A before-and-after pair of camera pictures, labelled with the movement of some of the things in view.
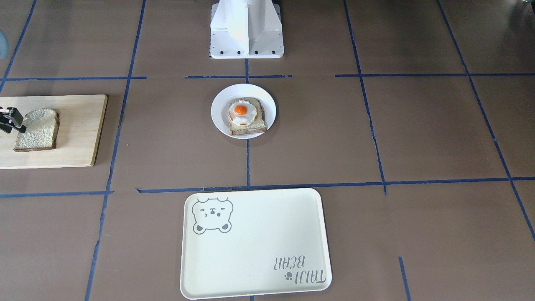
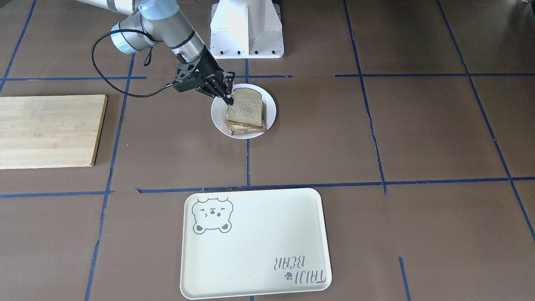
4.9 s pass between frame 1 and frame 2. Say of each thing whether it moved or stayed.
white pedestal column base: stayed
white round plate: stayed
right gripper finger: moved
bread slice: moved
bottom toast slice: stayed
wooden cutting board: stayed
